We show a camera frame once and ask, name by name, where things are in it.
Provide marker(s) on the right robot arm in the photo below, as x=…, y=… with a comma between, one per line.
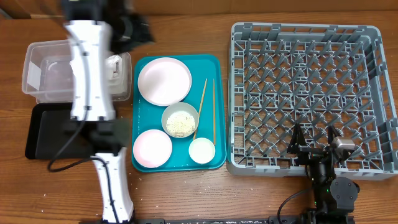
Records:
x=334, y=196

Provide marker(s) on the grey dishwasher rack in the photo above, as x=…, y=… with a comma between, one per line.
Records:
x=317, y=76

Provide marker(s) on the small white cup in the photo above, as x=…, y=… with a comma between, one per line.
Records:
x=201, y=150

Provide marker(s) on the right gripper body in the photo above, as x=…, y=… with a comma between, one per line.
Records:
x=318, y=170

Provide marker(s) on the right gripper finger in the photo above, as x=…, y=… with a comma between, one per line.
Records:
x=297, y=143
x=332, y=134

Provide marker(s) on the wooden chopstick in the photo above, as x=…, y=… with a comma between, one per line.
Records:
x=200, y=108
x=214, y=112

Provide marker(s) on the cooked rice pile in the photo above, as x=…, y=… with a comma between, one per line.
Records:
x=180, y=124

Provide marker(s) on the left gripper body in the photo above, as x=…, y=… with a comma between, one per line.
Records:
x=130, y=33

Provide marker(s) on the black plastic tray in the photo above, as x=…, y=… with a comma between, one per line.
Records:
x=51, y=127

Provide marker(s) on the large white plate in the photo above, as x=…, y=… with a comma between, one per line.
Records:
x=164, y=81

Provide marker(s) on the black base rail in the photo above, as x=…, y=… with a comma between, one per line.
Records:
x=269, y=220

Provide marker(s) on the teal plastic serving tray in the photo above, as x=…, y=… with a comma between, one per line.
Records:
x=148, y=116

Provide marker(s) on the white napkin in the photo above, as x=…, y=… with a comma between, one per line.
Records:
x=113, y=64

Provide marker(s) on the clear plastic waste bin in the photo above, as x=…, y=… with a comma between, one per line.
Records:
x=48, y=75

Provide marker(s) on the small pink plate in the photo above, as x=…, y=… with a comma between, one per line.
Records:
x=152, y=148

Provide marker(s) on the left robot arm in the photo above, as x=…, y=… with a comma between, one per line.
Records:
x=96, y=29

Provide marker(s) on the grey bowl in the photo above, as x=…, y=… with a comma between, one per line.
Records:
x=180, y=106

